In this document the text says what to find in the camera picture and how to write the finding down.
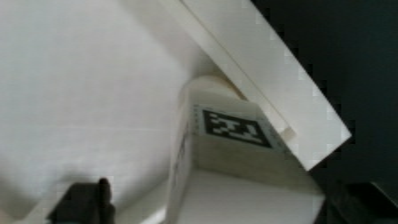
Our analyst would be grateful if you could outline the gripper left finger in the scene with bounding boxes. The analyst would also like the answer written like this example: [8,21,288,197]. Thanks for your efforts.
[47,178,116,224]

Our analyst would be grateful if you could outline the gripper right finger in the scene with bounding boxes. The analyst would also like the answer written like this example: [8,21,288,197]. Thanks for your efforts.
[345,182,398,224]

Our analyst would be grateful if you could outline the white square table top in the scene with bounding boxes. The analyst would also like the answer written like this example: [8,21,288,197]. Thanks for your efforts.
[0,0,223,224]

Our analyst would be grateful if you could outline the white U-shaped fence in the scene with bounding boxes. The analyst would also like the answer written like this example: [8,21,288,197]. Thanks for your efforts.
[159,0,352,168]

